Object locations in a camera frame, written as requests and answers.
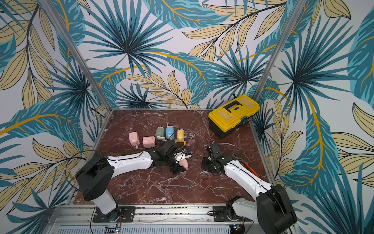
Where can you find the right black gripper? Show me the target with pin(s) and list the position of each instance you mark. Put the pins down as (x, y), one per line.
(216, 153)

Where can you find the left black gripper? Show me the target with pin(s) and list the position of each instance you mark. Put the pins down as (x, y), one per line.
(177, 169)

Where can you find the pink sharpener back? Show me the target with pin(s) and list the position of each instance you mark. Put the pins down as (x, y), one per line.
(148, 142)

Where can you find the pink sharpener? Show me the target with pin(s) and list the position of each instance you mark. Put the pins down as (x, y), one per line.
(148, 142)
(184, 163)
(134, 139)

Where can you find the green pencil sharpener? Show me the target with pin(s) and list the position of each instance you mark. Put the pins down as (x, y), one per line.
(160, 134)

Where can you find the blue pencil sharpener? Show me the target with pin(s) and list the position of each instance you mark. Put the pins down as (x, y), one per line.
(170, 133)

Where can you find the yellow pencil sharpener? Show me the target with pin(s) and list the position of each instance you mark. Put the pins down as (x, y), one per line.
(181, 136)

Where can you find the clear pink tray back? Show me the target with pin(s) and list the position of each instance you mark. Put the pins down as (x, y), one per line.
(191, 142)

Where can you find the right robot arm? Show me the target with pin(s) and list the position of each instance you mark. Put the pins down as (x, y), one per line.
(271, 207)

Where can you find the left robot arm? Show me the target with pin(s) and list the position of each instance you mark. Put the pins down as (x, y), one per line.
(94, 177)

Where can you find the yellow black toolbox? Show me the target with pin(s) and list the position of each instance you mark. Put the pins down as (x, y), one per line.
(229, 117)

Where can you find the orange handled pliers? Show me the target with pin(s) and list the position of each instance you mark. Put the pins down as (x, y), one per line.
(250, 169)

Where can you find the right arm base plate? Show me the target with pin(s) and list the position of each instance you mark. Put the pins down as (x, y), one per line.
(223, 214)

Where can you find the aluminium front rail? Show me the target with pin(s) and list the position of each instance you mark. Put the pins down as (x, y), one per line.
(148, 219)

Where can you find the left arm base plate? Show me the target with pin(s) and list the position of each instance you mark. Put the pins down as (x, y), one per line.
(119, 214)

